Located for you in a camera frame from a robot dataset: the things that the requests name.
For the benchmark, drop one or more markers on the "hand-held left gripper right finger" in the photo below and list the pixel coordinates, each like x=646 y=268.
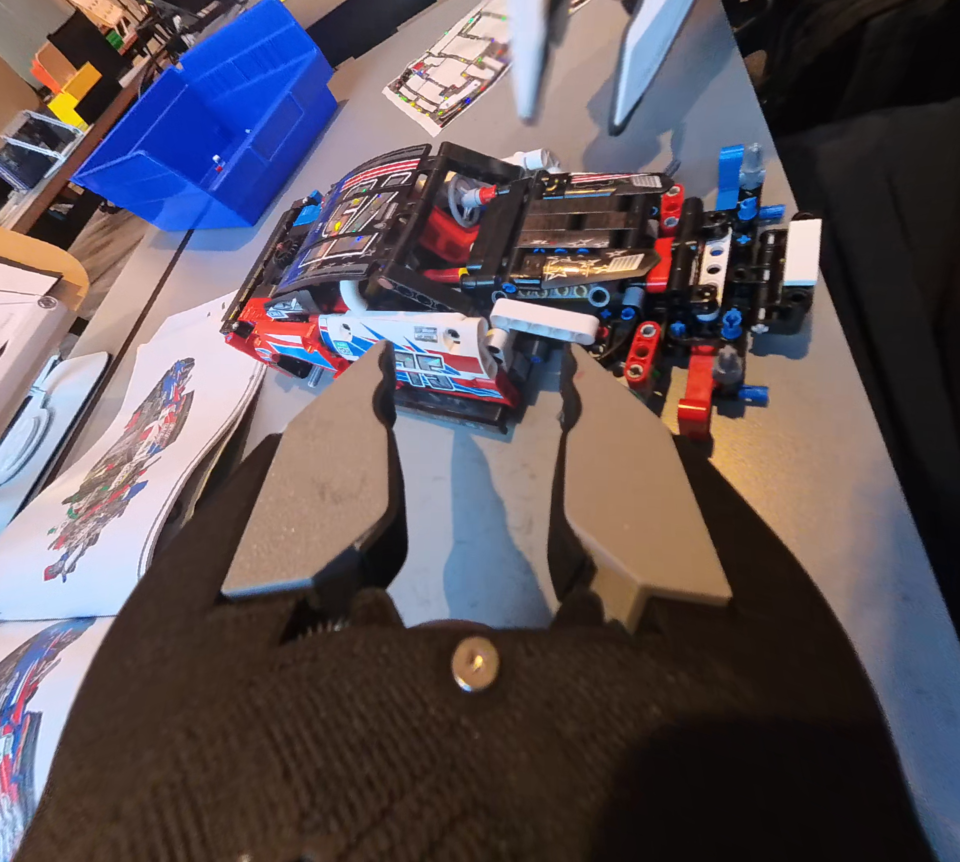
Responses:
x=637 y=502

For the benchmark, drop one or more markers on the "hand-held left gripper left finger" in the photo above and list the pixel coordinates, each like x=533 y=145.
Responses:
x=322 y=487

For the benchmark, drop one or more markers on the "brick-built toy race car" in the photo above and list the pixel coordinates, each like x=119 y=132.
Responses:
x=420 y=262

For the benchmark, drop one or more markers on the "sticker sheet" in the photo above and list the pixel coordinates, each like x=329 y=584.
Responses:
x=442 y=74

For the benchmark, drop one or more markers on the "open instruction booklet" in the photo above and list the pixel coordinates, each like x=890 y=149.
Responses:
x=112 y=472

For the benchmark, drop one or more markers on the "blue plastic bin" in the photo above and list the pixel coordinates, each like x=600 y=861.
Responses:
x=225 y=119

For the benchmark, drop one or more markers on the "wooden document stand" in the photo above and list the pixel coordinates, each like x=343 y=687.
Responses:
x=45 y=251

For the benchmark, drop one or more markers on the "yellow storage box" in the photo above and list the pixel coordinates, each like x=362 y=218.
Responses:
x=71 y=97

